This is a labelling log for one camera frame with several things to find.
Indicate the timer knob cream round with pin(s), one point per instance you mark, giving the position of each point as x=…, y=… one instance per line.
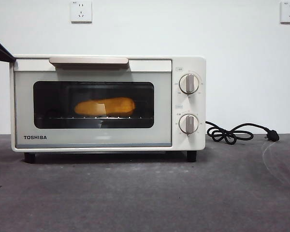
x=188, y=124

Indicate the black oven foot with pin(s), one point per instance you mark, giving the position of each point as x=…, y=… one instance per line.
x=191, y=156
x=29, y=157

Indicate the temperature knob cream round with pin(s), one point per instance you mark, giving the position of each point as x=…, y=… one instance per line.
x=188, y=83

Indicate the yellow corn cob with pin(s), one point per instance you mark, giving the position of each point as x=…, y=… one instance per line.
x=120, y=106

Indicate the cream toaster oven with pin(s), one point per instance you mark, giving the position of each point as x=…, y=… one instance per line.
x=188, y=65

